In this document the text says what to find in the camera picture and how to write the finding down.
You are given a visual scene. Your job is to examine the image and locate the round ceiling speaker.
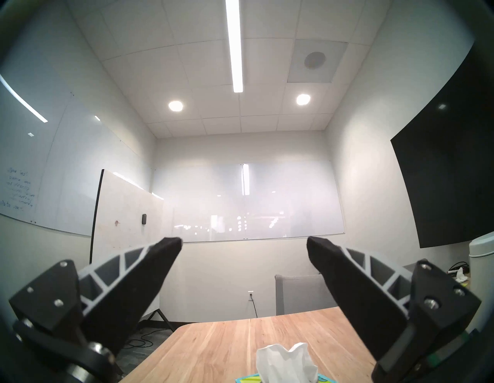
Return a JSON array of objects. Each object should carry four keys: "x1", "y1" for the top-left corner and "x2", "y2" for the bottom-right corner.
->
[{"x1": 304, "y1": 51, "x2": 327, "y2": 69}]

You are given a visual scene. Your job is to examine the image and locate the large black wall screen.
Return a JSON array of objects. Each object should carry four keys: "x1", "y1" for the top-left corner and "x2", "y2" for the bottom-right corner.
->
[{"x1": 391, "y1": 39, "x2": 494, "y2": 249}]

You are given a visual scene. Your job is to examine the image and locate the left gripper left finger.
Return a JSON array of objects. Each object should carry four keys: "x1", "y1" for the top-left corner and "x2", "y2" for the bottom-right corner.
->
[{"x1": 8, "y1": 237, "x2": 183, "y2": 350}]

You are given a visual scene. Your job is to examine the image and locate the wide glass wall whiteboard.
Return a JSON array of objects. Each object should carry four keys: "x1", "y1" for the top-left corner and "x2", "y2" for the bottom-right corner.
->
[{"x1": 152, "y1": 160, "x2": 345, "y2": 243}]

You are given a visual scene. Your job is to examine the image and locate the white tissue sheet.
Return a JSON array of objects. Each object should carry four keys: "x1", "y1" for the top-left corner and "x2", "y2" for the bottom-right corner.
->
[{"x1": 256, "y1": 342, "x2": 319, "y2": 383}]

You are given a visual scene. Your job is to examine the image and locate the wall whiteboard with writing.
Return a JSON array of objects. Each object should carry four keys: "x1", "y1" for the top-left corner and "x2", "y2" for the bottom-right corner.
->
[{"x1": 0, "y1": 73, "x2": 155, "y2": 237}]

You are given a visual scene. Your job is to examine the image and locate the colourful toucan tissue box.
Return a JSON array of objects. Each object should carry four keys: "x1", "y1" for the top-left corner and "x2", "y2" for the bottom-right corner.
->
[{"x1": 235, "y1": 373, "x2": 337, "y2": 383}]

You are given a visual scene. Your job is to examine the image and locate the grey mesh office chair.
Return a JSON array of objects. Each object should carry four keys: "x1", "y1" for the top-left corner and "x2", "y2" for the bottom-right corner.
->
[{"x1": 275, "y1": 273, "x2": 341, "y2": 316}]

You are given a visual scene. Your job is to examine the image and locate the long ceiling light strip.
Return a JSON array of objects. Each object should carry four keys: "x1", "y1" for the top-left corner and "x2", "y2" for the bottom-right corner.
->
[{"x1": 225, "y1": 0, "x2": 244, "y2": 93}]

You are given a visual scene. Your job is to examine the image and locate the rolling whiteboard on stand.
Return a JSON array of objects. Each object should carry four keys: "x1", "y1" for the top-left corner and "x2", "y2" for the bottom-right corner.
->
[{"x1": 90, "y1": 169, "x2": 175, "y2": 333}]

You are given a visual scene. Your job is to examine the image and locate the white pedal trash can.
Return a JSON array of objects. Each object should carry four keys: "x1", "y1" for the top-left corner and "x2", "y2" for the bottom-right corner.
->
[{"x1": 469, "y1": 232, "x2": 494, "y2": 279}]

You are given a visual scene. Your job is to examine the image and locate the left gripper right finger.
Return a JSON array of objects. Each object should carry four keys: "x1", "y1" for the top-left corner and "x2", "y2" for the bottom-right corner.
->
[{"x1": 307, "y1": 236, "x2": 482, "y2": 382}]

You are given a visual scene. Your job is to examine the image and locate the black floor cable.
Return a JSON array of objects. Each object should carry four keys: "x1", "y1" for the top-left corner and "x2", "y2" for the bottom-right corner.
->
[{"x1": 127, "y1": 333, "x2": 156, "y2": 349}]

